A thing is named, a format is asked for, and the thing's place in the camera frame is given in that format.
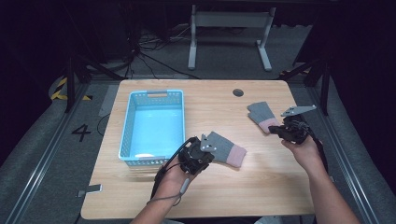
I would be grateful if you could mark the yellow black hazard tape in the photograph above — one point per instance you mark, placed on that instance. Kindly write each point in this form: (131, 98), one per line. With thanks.
(59, 93)

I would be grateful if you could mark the person's left hand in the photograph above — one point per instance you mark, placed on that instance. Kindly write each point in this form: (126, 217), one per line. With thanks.
(174, 179)

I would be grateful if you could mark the small grey metal bracket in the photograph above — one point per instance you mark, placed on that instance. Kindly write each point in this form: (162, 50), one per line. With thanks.
(92, 188)

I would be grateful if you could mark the white metal table frame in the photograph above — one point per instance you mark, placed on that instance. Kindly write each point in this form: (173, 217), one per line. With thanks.
(230, 19)

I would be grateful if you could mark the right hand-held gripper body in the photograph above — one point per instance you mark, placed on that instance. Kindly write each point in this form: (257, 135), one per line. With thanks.
(294, 132)

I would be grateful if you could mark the person's right hand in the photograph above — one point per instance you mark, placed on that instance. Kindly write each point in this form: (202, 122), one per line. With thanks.
(306, 155)

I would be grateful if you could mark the black metal stand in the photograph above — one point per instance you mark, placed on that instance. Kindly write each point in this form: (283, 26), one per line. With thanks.
(325, 90)
(71, 84)

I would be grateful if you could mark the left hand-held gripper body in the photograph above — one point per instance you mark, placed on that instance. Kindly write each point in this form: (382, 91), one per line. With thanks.
(194, 157)

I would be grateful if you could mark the grey glove with pink cuff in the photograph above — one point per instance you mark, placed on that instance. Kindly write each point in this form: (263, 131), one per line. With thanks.
(230, 151)

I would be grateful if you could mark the light blue plastic basket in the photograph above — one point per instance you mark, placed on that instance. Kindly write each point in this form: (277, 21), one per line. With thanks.
(155, 130)

